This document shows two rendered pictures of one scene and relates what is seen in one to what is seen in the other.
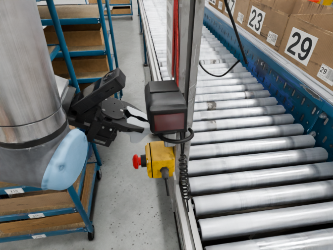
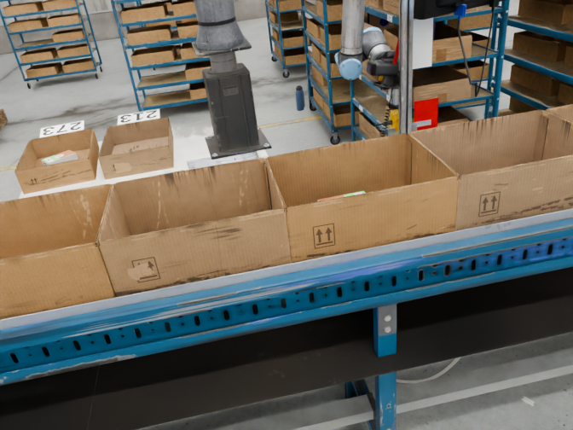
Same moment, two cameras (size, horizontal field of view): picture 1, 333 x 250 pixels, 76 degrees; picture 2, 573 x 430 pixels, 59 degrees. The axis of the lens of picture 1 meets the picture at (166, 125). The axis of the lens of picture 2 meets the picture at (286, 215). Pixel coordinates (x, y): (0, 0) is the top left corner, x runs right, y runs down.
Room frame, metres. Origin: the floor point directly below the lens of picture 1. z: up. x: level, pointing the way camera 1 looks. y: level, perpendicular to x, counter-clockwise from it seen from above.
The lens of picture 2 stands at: (-0.10, -1.92, 1.56)
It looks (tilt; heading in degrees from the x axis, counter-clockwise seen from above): 30 degrees down; 91
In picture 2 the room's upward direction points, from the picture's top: 7 degrees counter-clockwise
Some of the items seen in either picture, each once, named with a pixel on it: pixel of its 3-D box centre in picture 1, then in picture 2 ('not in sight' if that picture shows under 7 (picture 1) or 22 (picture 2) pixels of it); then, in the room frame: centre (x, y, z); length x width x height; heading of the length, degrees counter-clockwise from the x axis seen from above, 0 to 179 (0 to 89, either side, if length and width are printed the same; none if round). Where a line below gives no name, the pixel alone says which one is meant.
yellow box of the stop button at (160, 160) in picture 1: (158, 170); (390, 121); (0.34, 0.02, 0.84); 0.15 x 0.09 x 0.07; 8
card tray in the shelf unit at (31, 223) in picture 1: (49, 197); not in sight; (0.66, 0.67, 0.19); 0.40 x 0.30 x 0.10; 99
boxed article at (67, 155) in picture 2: not in sight; (60, 159); (-1.09, 0.20, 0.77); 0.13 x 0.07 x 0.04; 43
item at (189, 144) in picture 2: not in sight; (147, 156); (-0.71, 0.22, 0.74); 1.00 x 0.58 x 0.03; 11
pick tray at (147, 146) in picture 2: not in sight; (139, 146); (-0.72, 0.19, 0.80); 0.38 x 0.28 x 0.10; 99
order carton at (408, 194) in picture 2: not in sight; (355, 196); (0.06, -0.81, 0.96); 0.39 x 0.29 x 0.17; 8
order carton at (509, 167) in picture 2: not in sight; (501, 170); (0.45, -0.76, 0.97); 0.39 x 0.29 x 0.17; 8
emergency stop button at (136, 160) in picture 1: (140, 160); not in sight; (0.37, 0.07, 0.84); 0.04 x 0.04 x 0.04; 8
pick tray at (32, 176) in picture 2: not in sight; (60, 159); (-1.05, 0.14, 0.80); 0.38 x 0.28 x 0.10; 103
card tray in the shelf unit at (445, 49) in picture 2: not in sight; (425, 42); (0.66, 0.66, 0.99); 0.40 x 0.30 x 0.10; 94
